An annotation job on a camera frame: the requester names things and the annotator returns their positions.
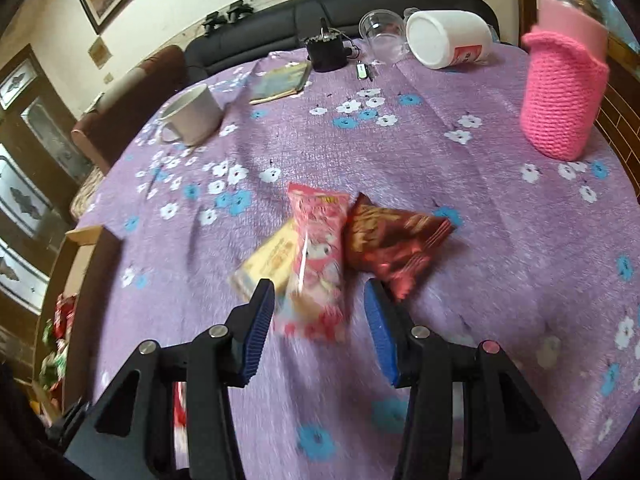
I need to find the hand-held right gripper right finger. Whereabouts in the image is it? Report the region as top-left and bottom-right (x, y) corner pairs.
(362, 278), (581, 480)

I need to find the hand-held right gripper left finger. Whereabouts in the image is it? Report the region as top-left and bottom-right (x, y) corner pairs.
(62, 277), (277, 480)

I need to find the cream packet with red label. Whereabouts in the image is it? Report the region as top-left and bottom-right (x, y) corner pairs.
(229, 222), (298, 301)

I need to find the small dark red foil packet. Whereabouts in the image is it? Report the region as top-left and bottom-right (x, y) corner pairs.
(342, 192), (456, 303)

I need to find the pink cartoon snack packet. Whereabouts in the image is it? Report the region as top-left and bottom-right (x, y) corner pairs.
(272, 182), (351, 343)

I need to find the long white red-printed packet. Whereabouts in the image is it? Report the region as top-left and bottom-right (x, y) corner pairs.
(172, 382), (187, 428)

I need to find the cardboard box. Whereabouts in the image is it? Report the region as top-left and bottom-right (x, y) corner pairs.
(37, 225), (118, 421)

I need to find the red candy packet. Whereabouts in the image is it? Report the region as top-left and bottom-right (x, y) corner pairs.
(52, 292), (78, 346)

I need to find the green twisted candy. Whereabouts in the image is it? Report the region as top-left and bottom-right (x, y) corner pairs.
(39, 320), (68, 391)

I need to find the purple floral tablecloth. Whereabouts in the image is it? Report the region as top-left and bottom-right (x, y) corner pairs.
(65, 42), (640, 480)

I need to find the white ceramic mug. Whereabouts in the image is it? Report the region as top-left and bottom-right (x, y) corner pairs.
(155, 83), (224, 147)

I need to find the brown armchair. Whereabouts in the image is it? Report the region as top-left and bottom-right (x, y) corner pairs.
(70, 44), (188, 176)

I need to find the small black device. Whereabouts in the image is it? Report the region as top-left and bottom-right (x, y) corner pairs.
(305, 17), (358, 73)

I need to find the dark wooden glass-door cabinet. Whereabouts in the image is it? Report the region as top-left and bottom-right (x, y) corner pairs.
(0, 42), (101, 391)

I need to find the clear plastic cup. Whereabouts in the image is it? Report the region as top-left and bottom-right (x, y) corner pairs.
(358, 9), (408, 63)

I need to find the bottle in pink knitted sleeve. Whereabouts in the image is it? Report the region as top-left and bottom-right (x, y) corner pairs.
(519, 0), (611, 162)

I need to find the white plastic canister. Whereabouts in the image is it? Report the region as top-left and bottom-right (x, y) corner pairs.
(405, 9), (495, 70)

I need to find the black leather sofa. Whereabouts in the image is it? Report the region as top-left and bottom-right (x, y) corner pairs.
(184, 0), (501, 81)

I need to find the black gadget on sofa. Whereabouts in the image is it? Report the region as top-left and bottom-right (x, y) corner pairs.
(226, 0), (253, 23)
(201, 10), (226, 35)

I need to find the window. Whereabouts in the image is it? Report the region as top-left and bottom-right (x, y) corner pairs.
(597, 0), (638, 46)

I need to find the beige wall plate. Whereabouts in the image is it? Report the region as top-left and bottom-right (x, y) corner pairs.
(87, 37), (112, 70)

